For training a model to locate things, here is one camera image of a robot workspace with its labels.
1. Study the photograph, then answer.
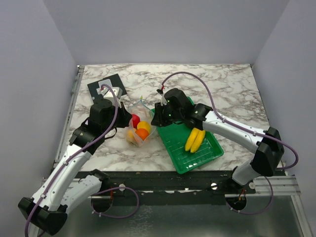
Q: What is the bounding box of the yellow lemon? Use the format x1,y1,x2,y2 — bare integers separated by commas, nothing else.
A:
137,121,151,133

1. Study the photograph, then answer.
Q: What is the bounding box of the black network box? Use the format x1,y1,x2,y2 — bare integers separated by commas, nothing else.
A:
87,74,127,102

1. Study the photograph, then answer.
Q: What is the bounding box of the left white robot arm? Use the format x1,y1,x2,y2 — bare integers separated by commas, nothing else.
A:
18,99,132,236

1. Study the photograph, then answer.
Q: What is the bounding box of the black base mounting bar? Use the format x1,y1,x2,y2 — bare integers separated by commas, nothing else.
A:
71,169,257,206

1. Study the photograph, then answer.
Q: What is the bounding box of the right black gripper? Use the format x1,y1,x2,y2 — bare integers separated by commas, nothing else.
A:
151,101,183,127

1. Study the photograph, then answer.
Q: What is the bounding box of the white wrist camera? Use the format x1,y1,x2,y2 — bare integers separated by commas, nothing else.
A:
101,87,122,104
160,94,167,106

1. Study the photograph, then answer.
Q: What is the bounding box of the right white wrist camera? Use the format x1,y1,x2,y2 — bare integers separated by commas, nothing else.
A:
160,94,167,106

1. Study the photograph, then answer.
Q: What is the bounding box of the white grey small router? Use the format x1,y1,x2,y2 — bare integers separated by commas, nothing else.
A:
98,79,112,94

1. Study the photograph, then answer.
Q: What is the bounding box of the green plastic tray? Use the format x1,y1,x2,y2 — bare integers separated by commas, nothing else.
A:
152,103,224,174

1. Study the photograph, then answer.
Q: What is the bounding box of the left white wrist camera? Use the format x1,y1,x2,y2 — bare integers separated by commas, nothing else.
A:
101,87,122,104

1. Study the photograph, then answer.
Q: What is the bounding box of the red apple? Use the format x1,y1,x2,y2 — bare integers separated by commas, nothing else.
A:
132,114,140,129

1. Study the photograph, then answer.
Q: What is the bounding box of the orange fruit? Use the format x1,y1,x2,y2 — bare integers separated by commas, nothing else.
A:
135,128,150,141

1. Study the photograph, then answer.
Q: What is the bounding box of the yellow banana bunch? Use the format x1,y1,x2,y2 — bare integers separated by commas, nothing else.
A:
185,128,206,153

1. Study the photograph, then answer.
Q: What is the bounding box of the clear zip top bag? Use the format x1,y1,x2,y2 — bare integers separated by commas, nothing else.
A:
125,97,156,147

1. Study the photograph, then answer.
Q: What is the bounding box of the orange peach with leaf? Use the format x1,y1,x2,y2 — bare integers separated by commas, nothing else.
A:
126,128,137,144

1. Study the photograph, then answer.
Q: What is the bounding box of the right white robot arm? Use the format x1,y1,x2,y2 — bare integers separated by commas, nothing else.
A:
151,88,284,193

